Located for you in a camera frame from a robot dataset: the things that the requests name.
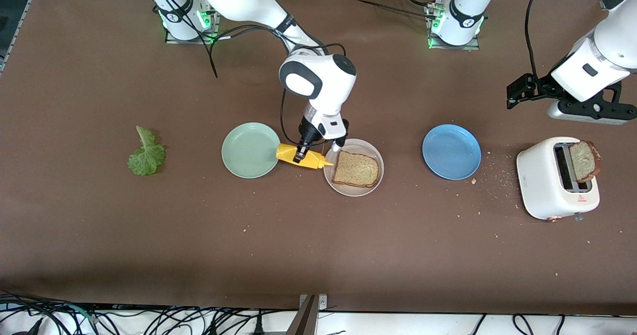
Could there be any yellow squeeze sauce bottle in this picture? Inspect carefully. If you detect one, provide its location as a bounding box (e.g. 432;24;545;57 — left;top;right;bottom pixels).
277;143;334;170

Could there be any bread slice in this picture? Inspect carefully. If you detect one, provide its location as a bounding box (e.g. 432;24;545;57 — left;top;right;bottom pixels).
332;151;380;188
569;141;602;183

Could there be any green lettuce leaf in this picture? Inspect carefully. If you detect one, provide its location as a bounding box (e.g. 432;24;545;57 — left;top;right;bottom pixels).
127;126;165;176

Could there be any pale green plate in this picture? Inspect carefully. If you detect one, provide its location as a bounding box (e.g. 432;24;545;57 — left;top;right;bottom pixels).
221;122;282;179

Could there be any beige plate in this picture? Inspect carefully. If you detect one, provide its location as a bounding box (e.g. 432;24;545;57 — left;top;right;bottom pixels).
323;138;385;197

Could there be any blue plate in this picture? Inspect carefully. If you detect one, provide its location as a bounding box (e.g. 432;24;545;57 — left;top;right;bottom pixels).
423;124;482;180

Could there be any white toaster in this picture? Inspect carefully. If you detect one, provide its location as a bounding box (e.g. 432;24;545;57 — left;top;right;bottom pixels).
517;136;601;223

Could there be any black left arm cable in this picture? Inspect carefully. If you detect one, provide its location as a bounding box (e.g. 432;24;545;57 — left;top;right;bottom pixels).
525;0;550;84

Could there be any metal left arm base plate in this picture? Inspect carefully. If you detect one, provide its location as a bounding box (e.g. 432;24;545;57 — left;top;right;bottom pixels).
425;4;481;51

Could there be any black cable on table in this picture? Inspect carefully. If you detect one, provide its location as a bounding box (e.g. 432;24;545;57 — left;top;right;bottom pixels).
356;0;438;19

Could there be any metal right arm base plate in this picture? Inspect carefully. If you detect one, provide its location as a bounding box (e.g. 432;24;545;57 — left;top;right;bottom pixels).
165;0;219;44

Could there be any grey aluminium profile bracket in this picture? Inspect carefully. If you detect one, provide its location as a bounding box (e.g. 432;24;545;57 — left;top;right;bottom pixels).
286;294;329;335

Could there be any teal floor cable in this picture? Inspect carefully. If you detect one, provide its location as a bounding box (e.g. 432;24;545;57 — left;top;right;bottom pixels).
62;303;103;323

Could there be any black cable connector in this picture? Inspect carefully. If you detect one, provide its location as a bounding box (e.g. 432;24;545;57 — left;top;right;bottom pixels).
12;318;45;335

